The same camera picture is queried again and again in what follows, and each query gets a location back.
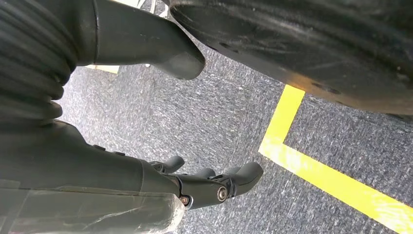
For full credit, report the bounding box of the ribbed robot right arm sleeve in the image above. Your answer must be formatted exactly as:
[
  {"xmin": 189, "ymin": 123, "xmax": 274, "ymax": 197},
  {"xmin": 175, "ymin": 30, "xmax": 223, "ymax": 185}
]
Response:
[{"xmin": 0, "ymin": 0, "xmax": 79, "ymax": 125}]

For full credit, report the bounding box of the yellow floor strip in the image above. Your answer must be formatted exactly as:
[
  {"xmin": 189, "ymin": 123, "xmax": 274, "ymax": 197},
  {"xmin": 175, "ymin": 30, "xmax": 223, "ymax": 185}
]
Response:
[{"xmin": 84, "ymin": 64, "xmax": 120, "ymax": 75}]

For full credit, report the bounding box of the yellow floor tape corner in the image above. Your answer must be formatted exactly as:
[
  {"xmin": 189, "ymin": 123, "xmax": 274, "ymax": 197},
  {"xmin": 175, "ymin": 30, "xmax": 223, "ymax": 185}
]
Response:
[{"xmin": 258, "ymin": 84, "xmax": 413, "ymax": 234}]

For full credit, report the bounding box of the black robot body shell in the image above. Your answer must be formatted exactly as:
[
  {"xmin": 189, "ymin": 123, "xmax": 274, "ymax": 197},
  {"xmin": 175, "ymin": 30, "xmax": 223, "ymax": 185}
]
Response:
[{"xmin": 169, "ymin": 0, "xmax": 413, "ymax": 122}]

